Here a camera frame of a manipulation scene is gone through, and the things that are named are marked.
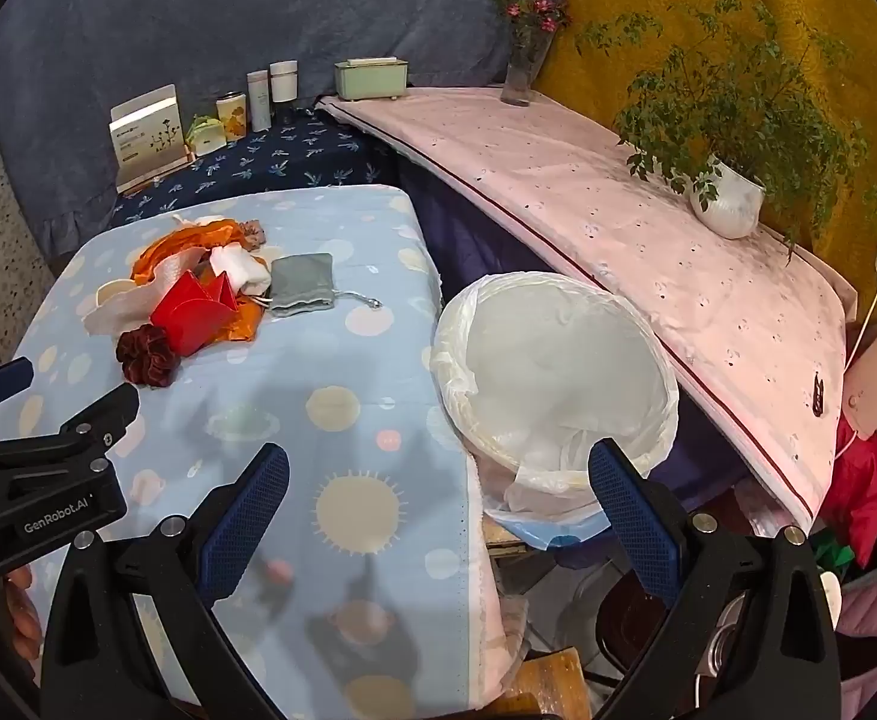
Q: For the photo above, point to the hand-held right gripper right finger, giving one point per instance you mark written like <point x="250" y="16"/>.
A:
<point x="633" y="517"/>

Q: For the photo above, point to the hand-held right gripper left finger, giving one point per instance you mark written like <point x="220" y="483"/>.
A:
<point x="247" y="517"/>

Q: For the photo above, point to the bin with white plastic liner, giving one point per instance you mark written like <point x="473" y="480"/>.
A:
<point x="558" y="360"/>

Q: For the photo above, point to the orange cloth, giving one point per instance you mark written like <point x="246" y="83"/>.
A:
<point x="165" y="247"/>

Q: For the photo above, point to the person's left hand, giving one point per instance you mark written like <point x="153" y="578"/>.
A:
<point x="24" y="615"/>

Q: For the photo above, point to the dark red scrunchie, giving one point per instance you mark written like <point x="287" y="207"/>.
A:
<point x="146" y="356"/>

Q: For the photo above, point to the light blue plastic bag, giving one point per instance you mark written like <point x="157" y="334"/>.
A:
<point x="536" y="529"/>

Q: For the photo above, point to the white mesh ribbon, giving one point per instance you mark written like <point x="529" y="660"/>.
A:
<point x="120" y="313"/>

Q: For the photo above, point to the red paper box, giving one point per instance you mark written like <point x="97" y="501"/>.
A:
<point x="191" y="315"/>

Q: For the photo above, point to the light blue printed tablecloth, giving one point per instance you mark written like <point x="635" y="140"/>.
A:
<point x="333" y="360"/>

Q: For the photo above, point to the wooden stool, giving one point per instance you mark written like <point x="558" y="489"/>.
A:
<point x="551" y="682"/>

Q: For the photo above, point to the dark clip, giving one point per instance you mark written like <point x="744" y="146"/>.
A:
<point x="818" y="397"/>

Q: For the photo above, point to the red garment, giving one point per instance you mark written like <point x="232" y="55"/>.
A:
<point x="858" y="487"/>

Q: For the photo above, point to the white box with plant print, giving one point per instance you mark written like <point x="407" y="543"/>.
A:
<point x="150" y="135"/>

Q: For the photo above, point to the small green packet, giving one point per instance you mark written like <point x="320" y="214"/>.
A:
<point x="204" y="136"/>

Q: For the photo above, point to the pink cloth table cover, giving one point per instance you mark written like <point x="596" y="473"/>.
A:
<point x="596" y="202"/>

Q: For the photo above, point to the navy floral cloth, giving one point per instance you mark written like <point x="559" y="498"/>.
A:
<point x="281" y="157"/>

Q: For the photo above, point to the dark purple cloth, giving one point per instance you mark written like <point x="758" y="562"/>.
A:
<point x="468" y="240"/>

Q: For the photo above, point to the orange printed can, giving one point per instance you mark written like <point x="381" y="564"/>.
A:
<point x="232" y="116"/>

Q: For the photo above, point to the green plant in white pot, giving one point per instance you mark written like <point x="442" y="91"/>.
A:
<point x="731" y="199"/>

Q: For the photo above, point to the slim white bottle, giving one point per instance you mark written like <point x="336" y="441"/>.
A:
<point x="259" y="101"/>

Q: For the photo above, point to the white jar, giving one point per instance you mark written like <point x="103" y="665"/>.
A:
<point x="283" y="81"/>

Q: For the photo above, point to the grey-blue cloth backdrop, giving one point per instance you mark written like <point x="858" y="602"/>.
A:
<point x="183" y="15"/>

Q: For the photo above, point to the pale green tissue box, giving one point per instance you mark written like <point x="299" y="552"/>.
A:
<point x="371" y="81"/>

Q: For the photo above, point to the glass vase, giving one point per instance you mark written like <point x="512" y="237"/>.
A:
<point x="521" y="79"/>

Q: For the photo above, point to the pink flower bunch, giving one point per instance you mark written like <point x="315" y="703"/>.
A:
<point x="532" y="11"/>

